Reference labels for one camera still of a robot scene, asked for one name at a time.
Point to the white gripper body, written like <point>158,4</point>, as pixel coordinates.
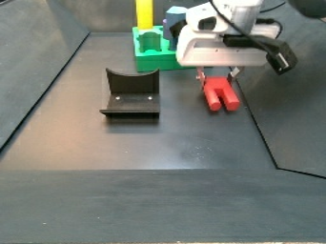
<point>201,46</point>

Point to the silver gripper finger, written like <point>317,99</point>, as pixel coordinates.
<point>201,76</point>
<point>234,73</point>

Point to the green notched square block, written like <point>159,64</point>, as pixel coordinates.
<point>150,40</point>

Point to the black wrist camera with cable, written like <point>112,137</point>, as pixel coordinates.
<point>279,55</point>

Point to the orange-yellow square prism block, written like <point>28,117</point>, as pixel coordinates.
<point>145,14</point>

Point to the red square-circle two-leg object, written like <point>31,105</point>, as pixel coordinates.
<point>219,94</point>

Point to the black curved regrasp stand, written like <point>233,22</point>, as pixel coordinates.
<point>134,93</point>

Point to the blue pentagon two-leg block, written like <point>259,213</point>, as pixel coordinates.
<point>175,16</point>

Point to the green shape-sorter fixture base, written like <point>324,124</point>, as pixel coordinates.
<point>153,60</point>

